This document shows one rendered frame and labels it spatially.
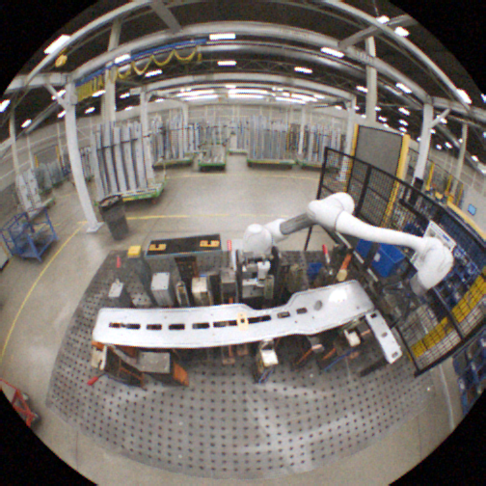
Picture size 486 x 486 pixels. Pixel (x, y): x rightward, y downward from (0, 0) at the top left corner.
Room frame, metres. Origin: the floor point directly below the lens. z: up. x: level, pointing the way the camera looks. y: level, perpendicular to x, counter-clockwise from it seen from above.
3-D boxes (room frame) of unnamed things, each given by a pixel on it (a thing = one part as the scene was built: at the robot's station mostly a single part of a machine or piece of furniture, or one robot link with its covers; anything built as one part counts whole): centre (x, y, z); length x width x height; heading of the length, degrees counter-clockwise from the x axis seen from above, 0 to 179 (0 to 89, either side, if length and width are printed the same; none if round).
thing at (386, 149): (2.35, -1.87, 1.00); 1.34 x 0.14 x 2.00; 3
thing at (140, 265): (0.62, 0.54, 0.92); 0.08 x 0.08 x 0.44; 11
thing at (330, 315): (0.37, 0.01, 1.00); 1.38 x 0.22 x 0.02; 101
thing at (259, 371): (0.22, -0.10, 0.87); 0.12 x 0.09 x 0.35; 11
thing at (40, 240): (1.69, 4.85, 0.47); 1.20 x 0.80 x 0.95; 94
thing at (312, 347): (0.26, -0.31, 0.84); 0.11 x 0.08 x 0.29; 11
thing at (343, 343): (0.25, -0.45, 0.87); 0.12 x 0.09 x 0.35; 11
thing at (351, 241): (0.74, -0.85, 1.02); 0.90 x 0.22 x 0.03; 11
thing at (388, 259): (0.72, -0.86, 1.10); 0.30 x 0.17 x 0.13; 19
